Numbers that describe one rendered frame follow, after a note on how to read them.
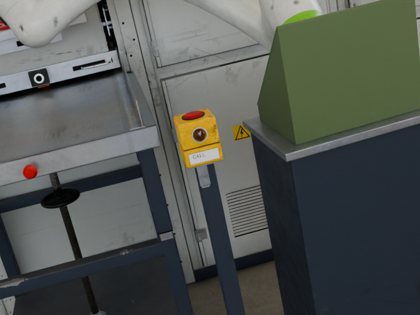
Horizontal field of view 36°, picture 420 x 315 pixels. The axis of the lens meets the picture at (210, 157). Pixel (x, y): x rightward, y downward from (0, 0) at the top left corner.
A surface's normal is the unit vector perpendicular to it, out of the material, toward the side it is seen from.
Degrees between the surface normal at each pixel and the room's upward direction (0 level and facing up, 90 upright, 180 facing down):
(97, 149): 90
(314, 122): 90
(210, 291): 0
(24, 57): 90
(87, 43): 90
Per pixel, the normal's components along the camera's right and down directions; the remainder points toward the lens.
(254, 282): -0.19, -0.92
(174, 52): 0.19, 0.31
